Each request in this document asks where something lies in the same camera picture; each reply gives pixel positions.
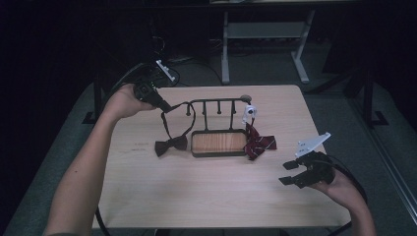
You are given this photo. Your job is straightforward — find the black rack with wooden tray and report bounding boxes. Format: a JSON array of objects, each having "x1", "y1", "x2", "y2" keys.
[{"x1": 186, "y1": 97, "x2": 254, "y2": 158}]

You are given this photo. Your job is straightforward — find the white metal desk frame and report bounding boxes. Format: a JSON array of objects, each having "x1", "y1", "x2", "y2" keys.
[{"x1": 220, "y1": 9, "x2": 316, "y2": 85}]

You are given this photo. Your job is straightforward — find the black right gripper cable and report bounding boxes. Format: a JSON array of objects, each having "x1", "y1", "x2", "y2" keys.
[{"x1": 326, "y1": 154, "x2": 369, "y2": 236}]

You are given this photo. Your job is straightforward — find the person's right hand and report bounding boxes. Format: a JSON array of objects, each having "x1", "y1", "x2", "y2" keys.
[{"x1": 311, "y1": 170, "x2": 360, "y2": 209}]

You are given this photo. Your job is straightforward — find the person's left hand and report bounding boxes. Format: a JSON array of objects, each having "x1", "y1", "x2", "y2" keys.
[{"x1": 104, "y1": 84, "x2": 156, "y2": 120}]

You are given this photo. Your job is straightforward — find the red striped bow tie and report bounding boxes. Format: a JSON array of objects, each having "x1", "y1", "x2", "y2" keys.
[{"x1": 241, "y1": 103, "x2": 278, "y2": 161}]

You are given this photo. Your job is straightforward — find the black bow tie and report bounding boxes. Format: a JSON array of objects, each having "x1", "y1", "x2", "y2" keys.
[{"x1": 154, "y1": 101, "x2": 197, "y2": 157}]

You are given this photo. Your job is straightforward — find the black floor cables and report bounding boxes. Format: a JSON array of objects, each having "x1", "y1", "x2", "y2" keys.
[{"x1": 149, "y1": 33, "x2": 224, "y2": 89}]

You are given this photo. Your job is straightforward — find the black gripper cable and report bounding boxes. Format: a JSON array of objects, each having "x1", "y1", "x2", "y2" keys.
[
  {"x1": 326, "y1": 154, "x2": 369, "y2": 236},
  {"x1": 94, "y1": 62, "x2": 155, "y2": 236}
]

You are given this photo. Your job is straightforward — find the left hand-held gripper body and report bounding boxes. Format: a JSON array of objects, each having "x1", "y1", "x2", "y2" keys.
[{"x1": 134, "y1": 59, "x2": 176, "y2": 107}]

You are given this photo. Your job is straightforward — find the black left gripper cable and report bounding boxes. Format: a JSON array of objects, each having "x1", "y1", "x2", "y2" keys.
[{"x1": 94, "y1": 62, "x2": 155, "y2": 236}]

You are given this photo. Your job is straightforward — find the black metal stand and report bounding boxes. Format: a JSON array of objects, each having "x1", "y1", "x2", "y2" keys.
[
  {"x1": 360, "y1": 67, "x2": 389, "y2": 129},
  {"x1": 82, "y1": 70, "x2": 106, "y2": 127}
]

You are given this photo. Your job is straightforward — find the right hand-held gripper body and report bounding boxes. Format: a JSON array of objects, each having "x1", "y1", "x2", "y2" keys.
[{"x1": 294, "y1": 132, "x2": 336, "y2": 190}]

